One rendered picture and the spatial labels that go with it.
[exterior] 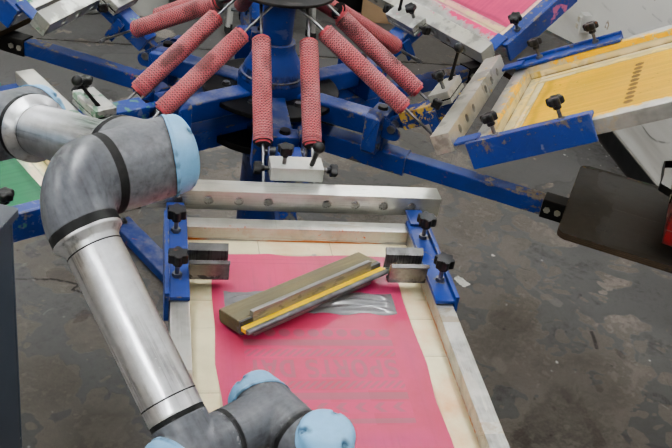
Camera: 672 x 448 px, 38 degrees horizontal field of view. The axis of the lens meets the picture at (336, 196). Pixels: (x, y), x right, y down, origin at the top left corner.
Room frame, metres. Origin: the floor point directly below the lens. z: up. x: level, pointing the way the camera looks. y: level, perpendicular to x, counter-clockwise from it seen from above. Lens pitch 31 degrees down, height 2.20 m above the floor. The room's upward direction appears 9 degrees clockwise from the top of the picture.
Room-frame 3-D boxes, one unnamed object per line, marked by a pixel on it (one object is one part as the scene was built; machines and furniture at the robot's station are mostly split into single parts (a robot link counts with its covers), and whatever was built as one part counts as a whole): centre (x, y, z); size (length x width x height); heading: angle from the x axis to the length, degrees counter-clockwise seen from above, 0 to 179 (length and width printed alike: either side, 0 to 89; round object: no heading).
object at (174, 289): (1.65, 0.31, 0.97); 0.30 x 0.05 x 0.07; 14
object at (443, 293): (1.78, -0.23, 0.97); 0.30 x 0.05 x 0.07; 14
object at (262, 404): (0.94, 0.05, 1.27); 0.11 x 0.11 x 0.08; 47
